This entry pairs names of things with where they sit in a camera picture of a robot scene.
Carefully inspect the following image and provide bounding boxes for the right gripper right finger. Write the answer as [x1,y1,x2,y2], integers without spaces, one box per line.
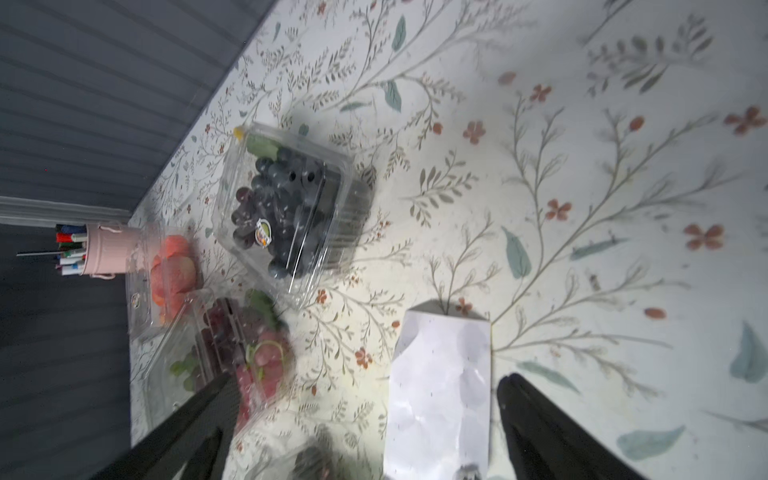
[497,373,642,480]

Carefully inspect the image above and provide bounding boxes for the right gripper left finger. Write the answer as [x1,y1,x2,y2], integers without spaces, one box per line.
[94,374,240,479]

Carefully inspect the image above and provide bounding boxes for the white sticker sheet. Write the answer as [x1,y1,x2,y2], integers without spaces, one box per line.
[383,310,492,479]

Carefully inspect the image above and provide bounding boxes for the clear box red fruit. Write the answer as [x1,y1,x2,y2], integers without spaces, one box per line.
[126,224,201,342]

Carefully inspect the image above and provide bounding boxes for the clear box green black grapes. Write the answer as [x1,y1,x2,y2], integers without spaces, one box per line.
[244,429,384,479]

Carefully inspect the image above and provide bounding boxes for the clear box mixed grapes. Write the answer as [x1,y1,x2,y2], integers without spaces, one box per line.
[144,289,293,434]

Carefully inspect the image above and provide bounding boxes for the pink pen cup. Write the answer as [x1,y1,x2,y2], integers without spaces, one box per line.
[16,223,142,280]

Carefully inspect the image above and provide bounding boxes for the round sticker on blueberries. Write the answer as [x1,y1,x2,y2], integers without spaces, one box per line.
[254,218,273,248]

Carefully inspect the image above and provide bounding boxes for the clear box blueberries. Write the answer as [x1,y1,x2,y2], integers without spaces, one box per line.
[212,123,373,307]

